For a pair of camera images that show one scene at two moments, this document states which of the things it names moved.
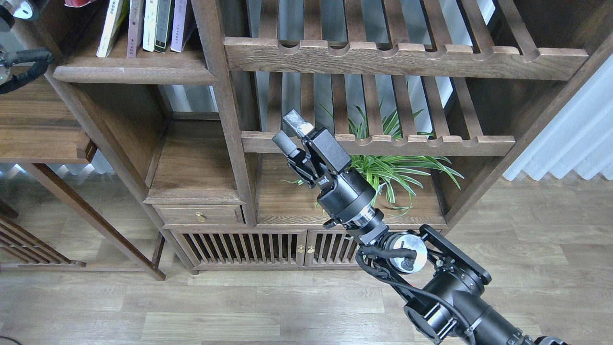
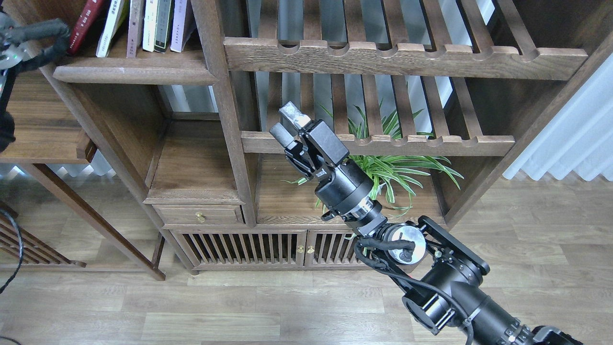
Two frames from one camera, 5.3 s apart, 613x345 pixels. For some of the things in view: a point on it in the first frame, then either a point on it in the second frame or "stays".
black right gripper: x=322 y=164 stays
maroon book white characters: x=134 y=15 stays
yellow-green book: x=118 y=15 stays
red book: x=77 y=3 to x=85 y=21
